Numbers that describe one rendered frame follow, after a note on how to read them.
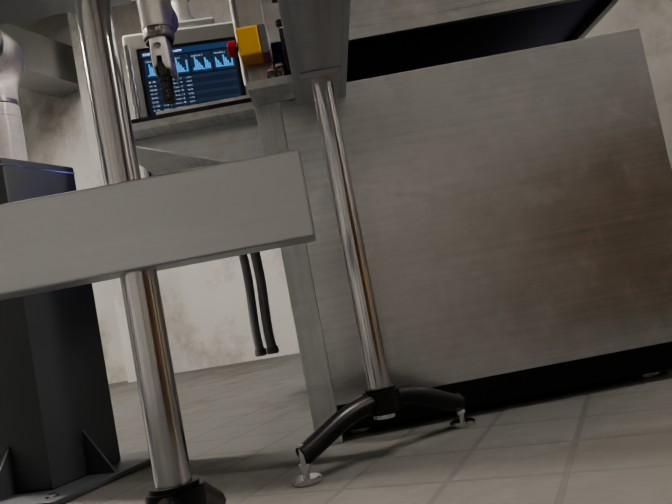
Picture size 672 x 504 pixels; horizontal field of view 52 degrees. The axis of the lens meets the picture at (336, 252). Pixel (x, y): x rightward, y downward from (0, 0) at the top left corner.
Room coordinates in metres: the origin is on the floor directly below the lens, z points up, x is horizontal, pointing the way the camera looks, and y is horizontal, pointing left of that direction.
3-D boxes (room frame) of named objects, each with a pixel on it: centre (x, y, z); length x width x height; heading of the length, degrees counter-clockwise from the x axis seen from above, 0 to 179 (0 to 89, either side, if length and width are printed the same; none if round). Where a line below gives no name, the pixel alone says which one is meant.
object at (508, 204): (2.75, -0.35, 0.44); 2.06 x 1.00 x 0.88; 1
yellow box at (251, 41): (1.66, 0.11, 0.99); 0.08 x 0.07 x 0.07; 91
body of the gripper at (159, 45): (1.83, 0.37, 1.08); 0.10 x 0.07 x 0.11; 1
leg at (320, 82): (1.52, -0.04, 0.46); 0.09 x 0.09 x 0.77; 1
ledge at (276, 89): (1.64, 0.06, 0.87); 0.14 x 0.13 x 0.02; 91
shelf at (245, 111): (2.07, 0.30, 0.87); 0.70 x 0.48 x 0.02; 1
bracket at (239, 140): (1.82, 0.31, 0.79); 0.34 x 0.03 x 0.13; 91
